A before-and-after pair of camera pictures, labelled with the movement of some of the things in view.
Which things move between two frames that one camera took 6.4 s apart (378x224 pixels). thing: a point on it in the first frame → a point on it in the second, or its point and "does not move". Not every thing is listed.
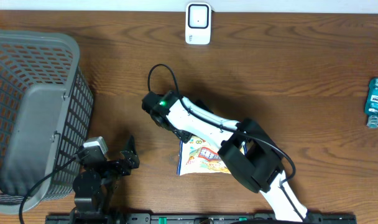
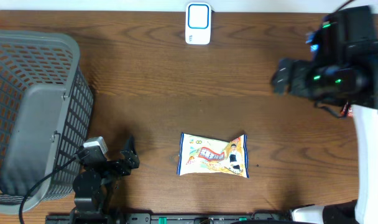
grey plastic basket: [41, 114] does not move
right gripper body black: [181, 134] → [324, 82]
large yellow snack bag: [197, 155] does not move
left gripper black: [130, 158] does not move
